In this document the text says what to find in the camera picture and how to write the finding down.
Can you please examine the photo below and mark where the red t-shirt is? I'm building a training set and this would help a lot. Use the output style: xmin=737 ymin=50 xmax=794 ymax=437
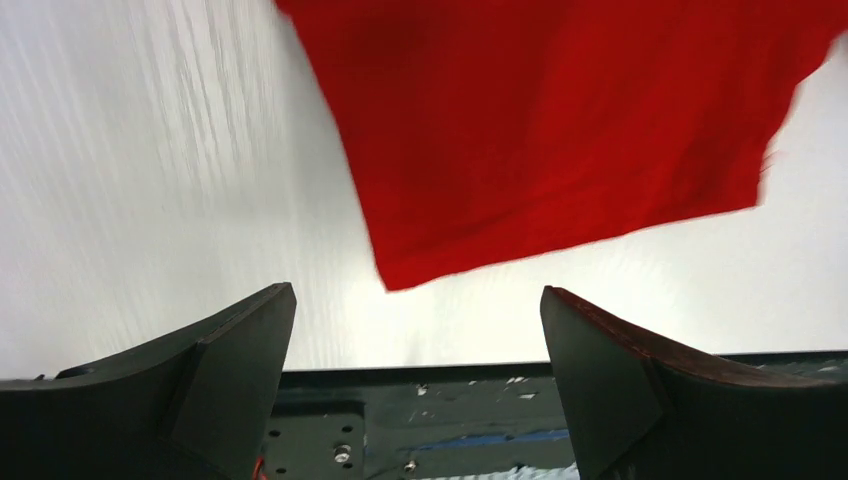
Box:
xmin=279 ymin=0 xmax=847 ymax=291

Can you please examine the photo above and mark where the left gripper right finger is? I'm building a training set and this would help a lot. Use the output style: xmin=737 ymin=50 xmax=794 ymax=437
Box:
xmin=540 ymin=286 xmax=847 ymax=479

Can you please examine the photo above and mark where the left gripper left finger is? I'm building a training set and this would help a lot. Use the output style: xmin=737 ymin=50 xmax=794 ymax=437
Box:
xmin=1 ymin=283 xmax=297 ymax=479

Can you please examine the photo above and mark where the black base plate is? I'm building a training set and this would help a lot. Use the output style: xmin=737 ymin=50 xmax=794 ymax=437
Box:
xmin=261 ymin=351 xmax=848 ymax=480

